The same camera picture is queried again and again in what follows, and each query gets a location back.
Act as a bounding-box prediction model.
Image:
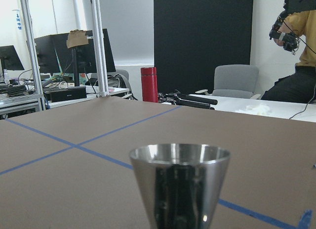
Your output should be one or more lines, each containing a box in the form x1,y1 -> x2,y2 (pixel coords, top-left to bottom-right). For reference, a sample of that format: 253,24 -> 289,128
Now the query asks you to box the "red thermos bottle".
141,67 -> 158,103

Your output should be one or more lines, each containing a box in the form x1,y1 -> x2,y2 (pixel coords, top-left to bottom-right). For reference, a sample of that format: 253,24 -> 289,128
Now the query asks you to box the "person in yellow shirt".
261,0 -> 316,104

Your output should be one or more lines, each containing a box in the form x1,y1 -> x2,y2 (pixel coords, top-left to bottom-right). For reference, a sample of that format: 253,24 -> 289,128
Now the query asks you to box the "steel cocktail shaker cup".
129,143 -> 231,229

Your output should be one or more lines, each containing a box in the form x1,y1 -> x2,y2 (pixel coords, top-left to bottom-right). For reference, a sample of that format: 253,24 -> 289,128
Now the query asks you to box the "white crumpled tissue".
235,104 -> 271,116

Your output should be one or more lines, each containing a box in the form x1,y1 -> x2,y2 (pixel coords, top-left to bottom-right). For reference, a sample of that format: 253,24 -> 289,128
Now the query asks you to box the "aluminium frame post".
91,0 -> 109,97

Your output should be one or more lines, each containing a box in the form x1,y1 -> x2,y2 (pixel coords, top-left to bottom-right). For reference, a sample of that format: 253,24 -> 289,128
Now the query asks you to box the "grey office chair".
195,64 -> 261,99

